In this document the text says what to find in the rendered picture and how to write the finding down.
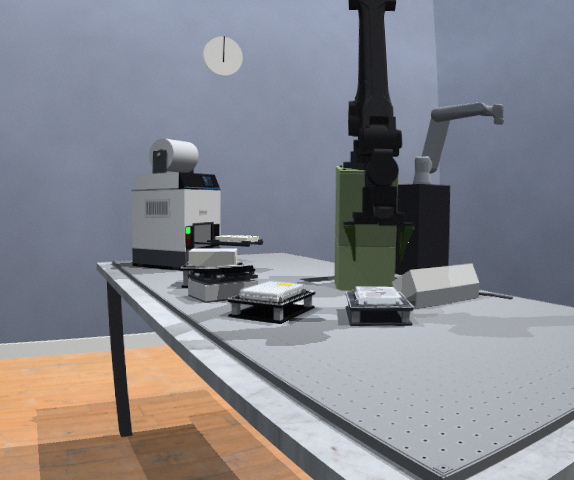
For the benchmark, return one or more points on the white control panel with buttons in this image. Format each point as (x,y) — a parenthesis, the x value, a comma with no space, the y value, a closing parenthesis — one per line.
(440,285)

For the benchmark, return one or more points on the white horizontal cylinder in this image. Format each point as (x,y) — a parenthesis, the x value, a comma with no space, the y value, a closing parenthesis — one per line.
(181,156)

